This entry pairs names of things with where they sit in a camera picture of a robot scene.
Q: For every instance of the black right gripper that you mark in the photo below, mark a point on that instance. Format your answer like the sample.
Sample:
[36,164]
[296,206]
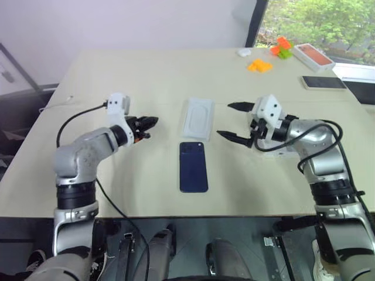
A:
[255,128]

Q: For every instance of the black window frame post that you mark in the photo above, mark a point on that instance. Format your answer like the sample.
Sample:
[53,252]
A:
[256,23]

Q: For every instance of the smartphone in cream case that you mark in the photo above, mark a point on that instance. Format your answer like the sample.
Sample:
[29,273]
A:
[323,82]

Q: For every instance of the dark blue smartphone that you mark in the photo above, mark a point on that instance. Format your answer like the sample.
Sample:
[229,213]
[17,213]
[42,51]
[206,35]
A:
[193,169]

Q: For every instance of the yellow-orange toy block cluster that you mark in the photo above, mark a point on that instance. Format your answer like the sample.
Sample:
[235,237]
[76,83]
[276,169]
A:
[259,65]

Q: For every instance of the black slanted metal bar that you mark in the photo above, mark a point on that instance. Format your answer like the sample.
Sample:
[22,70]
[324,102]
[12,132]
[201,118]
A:
[21,70]

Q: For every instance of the black sneaker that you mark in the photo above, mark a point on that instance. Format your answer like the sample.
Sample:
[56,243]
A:
[35,260]

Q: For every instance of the white shoe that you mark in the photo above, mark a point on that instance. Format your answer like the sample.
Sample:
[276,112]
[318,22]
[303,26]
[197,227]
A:
[317,263]

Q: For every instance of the orange toy block figure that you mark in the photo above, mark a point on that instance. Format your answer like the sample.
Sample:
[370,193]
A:
[282,43]

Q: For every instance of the white phone box tray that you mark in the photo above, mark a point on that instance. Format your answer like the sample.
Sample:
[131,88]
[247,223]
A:
[199,117]

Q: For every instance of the white window sill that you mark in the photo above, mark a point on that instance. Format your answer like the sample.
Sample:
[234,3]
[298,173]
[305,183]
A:
[354,71]

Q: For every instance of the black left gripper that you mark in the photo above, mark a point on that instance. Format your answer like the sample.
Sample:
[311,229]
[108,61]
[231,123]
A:
[135,127]

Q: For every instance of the black flat panel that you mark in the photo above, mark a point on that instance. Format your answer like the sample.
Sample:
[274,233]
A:
[361,92]

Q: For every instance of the black table frame bar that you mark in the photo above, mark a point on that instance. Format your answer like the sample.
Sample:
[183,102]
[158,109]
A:
[296,224]

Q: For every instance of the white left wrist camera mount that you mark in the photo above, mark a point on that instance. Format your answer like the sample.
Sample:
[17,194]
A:
[117,105]

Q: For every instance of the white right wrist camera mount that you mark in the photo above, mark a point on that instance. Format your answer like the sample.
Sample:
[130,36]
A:
[269,112]

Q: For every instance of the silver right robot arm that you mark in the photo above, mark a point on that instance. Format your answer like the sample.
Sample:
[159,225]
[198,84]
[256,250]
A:
[322,164]

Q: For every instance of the green toy block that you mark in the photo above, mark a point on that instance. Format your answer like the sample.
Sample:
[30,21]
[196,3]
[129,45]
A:
[285,54]

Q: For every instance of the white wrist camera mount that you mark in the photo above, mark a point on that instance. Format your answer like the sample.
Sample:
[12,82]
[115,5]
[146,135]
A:
[117,105]
[269,112]

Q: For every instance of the white earbuds case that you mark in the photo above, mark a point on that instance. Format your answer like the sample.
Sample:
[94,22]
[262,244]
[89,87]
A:
[243,52]

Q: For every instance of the small metal bracket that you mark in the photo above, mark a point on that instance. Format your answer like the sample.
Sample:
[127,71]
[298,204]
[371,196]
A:
[269,241]

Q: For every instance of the phone box with orange print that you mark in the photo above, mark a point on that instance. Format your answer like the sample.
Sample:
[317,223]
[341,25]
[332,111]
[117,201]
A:
[313,55]

